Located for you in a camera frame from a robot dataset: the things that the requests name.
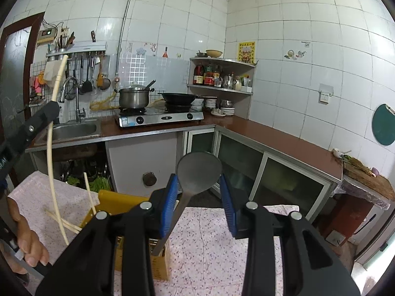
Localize green leafy vegetables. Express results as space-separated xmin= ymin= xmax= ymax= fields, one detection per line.
xmin=66 ymin=174 xmax=112 ymax=192

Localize beige control box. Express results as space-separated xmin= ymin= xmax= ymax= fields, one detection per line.
xmin=37 ymin=28 xmax=59 ymax=44

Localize white wall socket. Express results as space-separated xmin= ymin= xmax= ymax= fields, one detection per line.
xmin=319 ymin=84 xmax=334 ymax=103

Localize orange hanging bag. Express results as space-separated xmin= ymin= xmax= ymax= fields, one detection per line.
xmin=34 ymin=72 xmax=47 ymax=94

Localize yellow gas hose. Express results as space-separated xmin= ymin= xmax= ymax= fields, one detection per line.
xmin=89 ymin=91 xmax=120 ymax=111

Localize plastic covered side table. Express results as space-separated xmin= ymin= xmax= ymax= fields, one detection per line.
xmin=335 ymin=173 xmax=392 ymax=212

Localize pink floral tablecloth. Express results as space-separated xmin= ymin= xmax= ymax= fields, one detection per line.
xmin=6 ymin=171 xmax=306 ymax=296

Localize steel spoon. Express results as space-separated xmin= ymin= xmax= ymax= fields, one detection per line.
xmin=151 ymin=152 xmax=223 ymax=257

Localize person's left hand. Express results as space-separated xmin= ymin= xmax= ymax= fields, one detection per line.
xmin=6 ymin=197 xmax=50 ymax=276

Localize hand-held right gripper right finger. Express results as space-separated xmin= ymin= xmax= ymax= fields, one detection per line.
xmin=219 ymin=174 xmax=361 ymax=296

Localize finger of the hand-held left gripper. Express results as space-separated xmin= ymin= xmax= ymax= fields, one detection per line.
xmin=6 ymin=101 xmax=60 ymax=158

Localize brown framed glass door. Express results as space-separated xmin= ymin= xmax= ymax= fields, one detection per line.
xmin=0 ymin=12 xmax=46 ymax=161

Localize steel wall rack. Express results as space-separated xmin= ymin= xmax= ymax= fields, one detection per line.
xmin=46 ymin=41 xmax=107 ymax=60

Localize steel sink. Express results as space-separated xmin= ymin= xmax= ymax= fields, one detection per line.
xmin=34 ymin=120 xmax=102 ymax=147

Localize black spatula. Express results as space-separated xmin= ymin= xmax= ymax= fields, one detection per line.
xmin=83 ymin=54 xmax=94 ymax=93

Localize steel gas stove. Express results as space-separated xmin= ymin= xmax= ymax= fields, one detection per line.
xmin=114 ymin=106 xmax=205 ymax=128

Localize white corner shelf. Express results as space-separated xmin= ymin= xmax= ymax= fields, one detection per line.
xmin=187 ymin=56 xmax=257 ymax=120

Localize grey metal pipe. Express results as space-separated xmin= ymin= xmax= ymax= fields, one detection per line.
xmin=115 ymin=0 xmax=139 ymax=79

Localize hanging steel ladle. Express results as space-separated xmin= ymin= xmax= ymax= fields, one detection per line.
xmin=102 ymin=56 xmax=111 ymax=91

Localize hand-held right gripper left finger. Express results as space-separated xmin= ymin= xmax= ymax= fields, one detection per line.
xmin=35 ymin=174 xmax=180 ymax=296

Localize white stove cabinet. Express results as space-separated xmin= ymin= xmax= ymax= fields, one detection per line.
xmin=105 ymin=129 xmax=187 ymax=199

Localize dried green herbs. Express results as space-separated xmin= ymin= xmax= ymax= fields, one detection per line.
xmin=341 ymin=155 xmax=375 ymax=176

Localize steel cup with utensils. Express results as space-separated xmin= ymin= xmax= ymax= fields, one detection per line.
xmin=54 ymin=31 xmax=75 ymax=53

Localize steel cooking pot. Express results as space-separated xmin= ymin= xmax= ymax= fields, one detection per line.
xmin=118 ymin=82 xmax=155 ymax=109

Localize wooden chopping board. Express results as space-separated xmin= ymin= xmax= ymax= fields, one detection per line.
xmin=342 ymin=160 xmax=395 ymax=202

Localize green round cutting board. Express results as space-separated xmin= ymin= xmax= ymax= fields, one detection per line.
xmin=371 ymin=104 xmax=395 ymax=145

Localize yellow wall poster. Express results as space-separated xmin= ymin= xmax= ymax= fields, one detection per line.
xmin=237 ymin=41 xmax=257 ymax=63

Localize white hanging cloth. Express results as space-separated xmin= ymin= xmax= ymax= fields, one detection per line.
xmin=42 ymin=61 xmax=62 ymax=82

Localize black wok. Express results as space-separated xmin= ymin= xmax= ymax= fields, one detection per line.
xmin=158 ymin=92 xmax=209 ymax=106

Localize yellow plastic utensil holder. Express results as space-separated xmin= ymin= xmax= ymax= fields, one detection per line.
xmin=80 ymin=189 xmax=171 ymax=282

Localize glass door counter cabinet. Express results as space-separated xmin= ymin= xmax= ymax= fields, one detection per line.
xmin=183 ymin=126 xmax=340 ymax=225

